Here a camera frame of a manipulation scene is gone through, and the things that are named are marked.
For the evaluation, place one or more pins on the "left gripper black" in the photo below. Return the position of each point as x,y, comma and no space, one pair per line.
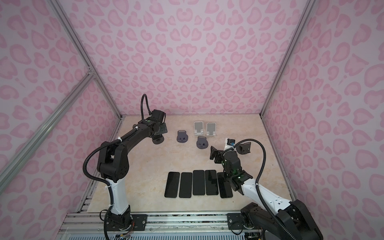
163,128

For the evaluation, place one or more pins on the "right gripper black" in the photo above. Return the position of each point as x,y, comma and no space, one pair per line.
219,155

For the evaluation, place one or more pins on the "dark round stand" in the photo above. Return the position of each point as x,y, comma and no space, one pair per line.
158,139
202,143
182,136

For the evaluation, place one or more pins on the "white folding stand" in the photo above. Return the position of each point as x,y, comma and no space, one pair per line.
211,129
199,128

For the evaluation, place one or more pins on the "black phone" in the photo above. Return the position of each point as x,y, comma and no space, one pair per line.
199,188
211,182
224,186

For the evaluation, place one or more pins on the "blue phone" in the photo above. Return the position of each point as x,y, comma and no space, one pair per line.
172,185

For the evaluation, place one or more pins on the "purple phone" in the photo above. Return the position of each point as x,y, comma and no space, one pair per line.
163,129

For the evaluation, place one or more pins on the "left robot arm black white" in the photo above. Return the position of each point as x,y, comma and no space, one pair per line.
113,166

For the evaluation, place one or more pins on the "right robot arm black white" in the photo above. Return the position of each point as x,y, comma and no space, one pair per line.
279,218

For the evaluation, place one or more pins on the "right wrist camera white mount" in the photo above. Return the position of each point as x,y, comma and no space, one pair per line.
229,144

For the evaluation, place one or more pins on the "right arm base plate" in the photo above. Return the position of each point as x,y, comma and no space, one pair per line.
235,221

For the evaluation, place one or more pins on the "left corner aluminium post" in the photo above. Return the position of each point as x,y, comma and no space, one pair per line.
79,46

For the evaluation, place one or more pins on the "corner aluminium post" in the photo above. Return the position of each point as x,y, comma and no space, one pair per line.
297,34
79,46

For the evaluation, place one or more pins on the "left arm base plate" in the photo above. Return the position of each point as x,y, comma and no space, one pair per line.
139,222

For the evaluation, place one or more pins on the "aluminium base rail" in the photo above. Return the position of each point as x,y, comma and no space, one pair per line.
160,226

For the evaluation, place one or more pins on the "left aluminium frame diagonal bar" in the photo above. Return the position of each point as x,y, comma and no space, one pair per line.
23,155

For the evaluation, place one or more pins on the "right corner aluminium post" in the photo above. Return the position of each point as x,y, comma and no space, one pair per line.
297,34

